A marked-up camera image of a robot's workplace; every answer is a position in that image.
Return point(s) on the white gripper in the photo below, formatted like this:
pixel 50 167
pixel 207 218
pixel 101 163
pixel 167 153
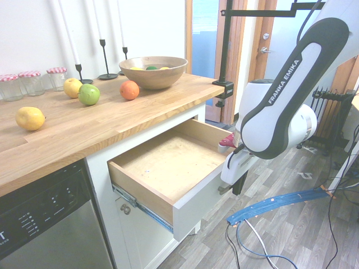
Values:
pixel 235 168

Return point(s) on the white wooden drawer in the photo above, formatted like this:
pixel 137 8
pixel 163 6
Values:
pixel 168 157

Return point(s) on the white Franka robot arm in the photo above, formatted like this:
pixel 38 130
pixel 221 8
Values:
pixel 280 112

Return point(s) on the dark blue doormat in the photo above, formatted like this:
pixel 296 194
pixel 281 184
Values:
pixel 217 125

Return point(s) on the white tape marker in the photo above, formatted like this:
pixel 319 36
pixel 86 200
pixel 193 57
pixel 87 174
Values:
pixel 310 149
pixel 305 175

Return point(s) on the white desk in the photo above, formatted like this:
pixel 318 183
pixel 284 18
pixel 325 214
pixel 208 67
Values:
pixel 343 171

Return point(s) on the white cabinet door with knob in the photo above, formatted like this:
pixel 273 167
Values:
pixel 146 238

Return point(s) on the black oil radiator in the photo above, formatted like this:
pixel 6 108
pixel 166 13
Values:
pixel 333 120

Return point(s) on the wooden framed glass door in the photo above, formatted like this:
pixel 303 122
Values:
pixel 204 56

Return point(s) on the large wooden bowl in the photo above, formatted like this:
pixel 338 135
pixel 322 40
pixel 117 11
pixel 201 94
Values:
pixel 152 78

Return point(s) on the yellow lemon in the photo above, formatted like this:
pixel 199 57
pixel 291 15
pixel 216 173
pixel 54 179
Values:
pixel 29 119
pixel 165 68

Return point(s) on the white island cabinet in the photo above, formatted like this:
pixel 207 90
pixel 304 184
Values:
pixel 96 182

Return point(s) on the orange fruit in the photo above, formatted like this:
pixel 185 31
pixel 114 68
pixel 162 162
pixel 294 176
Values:
pixel 129 90

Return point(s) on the green lime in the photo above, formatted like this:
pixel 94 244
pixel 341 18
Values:
pixel 151 67

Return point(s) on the long yellow squash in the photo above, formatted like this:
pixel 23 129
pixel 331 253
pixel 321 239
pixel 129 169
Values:
pixel 136 68

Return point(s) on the black candle holder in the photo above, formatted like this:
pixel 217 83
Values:
pixel 125 50
pixel 78 68
pixel 108 76

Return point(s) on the green apple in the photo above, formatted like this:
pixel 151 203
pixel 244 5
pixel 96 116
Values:
pixel 89 94

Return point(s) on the stainless steel dishwasher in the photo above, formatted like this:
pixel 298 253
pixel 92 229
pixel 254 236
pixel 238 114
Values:
pixel 56 229

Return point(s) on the yellow apple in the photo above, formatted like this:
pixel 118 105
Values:
pixel 71 87

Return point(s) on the glass jar red checked lid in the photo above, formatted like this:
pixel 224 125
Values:
pixel 31 84
pixel 9 89
pixel 57 79

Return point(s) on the red white wrist camera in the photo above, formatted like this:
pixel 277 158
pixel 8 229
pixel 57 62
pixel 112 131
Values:
pixel 225 141

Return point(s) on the black camera stand pole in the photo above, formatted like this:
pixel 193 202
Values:
pixel 225 42

